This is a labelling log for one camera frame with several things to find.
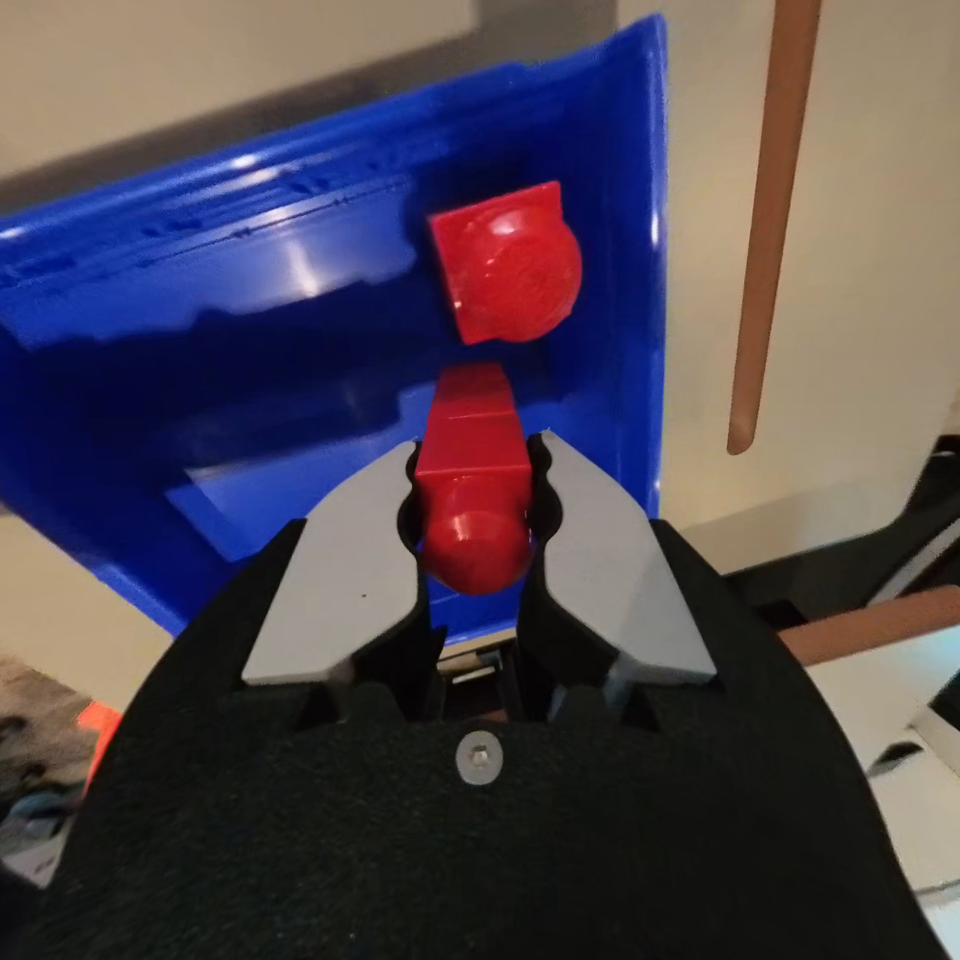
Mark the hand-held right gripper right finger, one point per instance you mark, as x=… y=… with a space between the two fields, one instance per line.
x=615 y=577

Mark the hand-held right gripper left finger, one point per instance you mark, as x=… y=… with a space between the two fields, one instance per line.
x=337 y=592

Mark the red mega block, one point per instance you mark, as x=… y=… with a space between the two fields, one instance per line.
x=476 y=390
x=472 y=525
x=510 y=270

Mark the blue plastic bin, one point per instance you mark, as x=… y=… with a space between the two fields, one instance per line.
x=225 y=300

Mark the brown table edge strip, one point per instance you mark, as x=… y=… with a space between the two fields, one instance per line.
x=885 y=619

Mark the orange object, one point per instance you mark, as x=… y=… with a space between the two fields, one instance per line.
x=101 y=739

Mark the brown wooden rod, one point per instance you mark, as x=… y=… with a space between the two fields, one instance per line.
x=776 y=225

